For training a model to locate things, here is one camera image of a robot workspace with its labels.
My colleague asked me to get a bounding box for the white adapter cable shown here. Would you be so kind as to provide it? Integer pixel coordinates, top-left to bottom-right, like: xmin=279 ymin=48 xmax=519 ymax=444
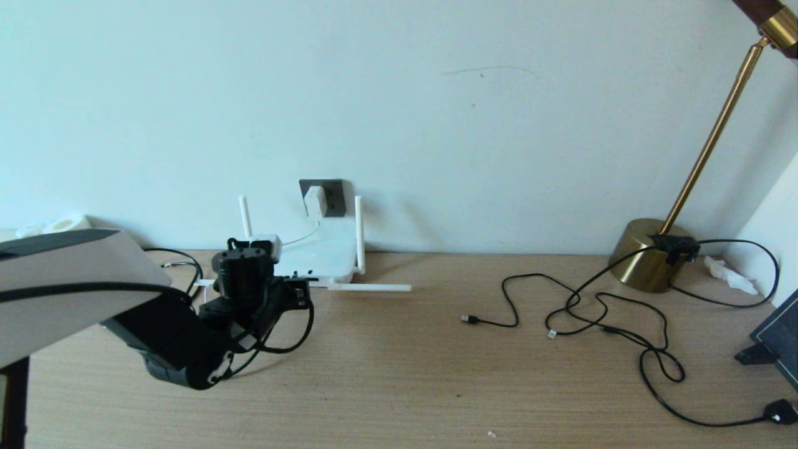
xmin=281 ymin=218 xmax=322 ymax=247

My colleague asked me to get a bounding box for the white wifi router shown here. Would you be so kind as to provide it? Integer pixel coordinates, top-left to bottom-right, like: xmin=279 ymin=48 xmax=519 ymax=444
xmin=240 ymin=195 xmax=412 ymax=292

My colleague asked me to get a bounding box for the white power adapter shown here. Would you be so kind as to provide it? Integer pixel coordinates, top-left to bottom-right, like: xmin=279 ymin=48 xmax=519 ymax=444
xmin=304 ymin=186 xmax=327 ymax=219

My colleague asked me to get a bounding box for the black left camera cable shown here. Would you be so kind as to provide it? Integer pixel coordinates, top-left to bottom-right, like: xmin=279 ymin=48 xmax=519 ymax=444
xmin=0 ymin=236 xmax=314 ymax=355

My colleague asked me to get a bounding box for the black lamp power cord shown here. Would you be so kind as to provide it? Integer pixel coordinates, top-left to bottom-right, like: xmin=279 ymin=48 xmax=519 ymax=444
xmin=564 ymin=239 xmax=798 ymax=428

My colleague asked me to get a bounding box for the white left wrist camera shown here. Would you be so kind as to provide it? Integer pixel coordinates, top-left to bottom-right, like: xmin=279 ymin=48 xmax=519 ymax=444
xmin=249 ymin=234 xmax=282 ymax=261

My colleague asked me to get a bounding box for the grey wall socket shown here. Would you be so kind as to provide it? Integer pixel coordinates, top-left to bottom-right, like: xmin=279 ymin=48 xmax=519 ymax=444
xmin=299 ymin=180 xmax=345 ymax=218

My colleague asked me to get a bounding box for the thin black usb cable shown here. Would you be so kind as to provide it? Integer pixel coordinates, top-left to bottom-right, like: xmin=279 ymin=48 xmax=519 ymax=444
xmin=462 ymin=273 xmax=686 ymax=382

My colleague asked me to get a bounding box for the crumpled white tissue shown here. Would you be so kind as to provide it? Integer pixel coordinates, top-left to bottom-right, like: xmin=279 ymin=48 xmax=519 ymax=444
xmin=703 ymin=256 xmax=758 ymax=296

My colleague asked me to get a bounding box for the black ethernet cable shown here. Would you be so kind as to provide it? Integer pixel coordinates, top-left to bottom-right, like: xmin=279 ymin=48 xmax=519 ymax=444
xmin=145 ymin=248 xmax=312 ymax=378

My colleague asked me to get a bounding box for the black inline cord switch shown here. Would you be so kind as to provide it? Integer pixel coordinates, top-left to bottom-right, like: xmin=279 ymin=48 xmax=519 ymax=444
xmin=647 ymin=234 xmax=699 ymax=266

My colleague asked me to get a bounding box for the white paper roll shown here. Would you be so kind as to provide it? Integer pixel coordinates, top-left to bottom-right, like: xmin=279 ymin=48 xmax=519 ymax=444
xmin=42 ymin=214 xmax=91 ymax=234

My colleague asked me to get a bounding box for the brass desk lamp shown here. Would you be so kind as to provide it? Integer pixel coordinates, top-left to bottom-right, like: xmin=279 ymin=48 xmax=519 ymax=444
xmin=608 ymin=0 xmax=798 ymax=294

